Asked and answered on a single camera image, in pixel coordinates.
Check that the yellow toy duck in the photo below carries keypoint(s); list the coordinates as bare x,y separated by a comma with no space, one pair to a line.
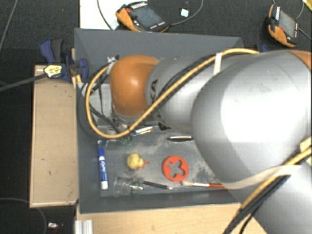
133,161

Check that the blue and white marker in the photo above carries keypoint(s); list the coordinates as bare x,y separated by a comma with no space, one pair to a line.
102,167

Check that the clear glass cup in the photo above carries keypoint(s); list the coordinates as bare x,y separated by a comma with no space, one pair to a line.
123,185

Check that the pale wood board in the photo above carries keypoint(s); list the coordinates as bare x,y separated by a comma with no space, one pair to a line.
53,135

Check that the black and silver pen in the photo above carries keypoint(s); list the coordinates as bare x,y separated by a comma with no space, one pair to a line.
180,138

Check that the red disc with cross hole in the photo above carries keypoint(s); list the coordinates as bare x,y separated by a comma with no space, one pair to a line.
168,172

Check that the thin black pencil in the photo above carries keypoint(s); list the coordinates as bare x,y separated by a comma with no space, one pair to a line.
156,185

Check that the grey metal bin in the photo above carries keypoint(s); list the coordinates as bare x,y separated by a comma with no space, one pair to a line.
151,43

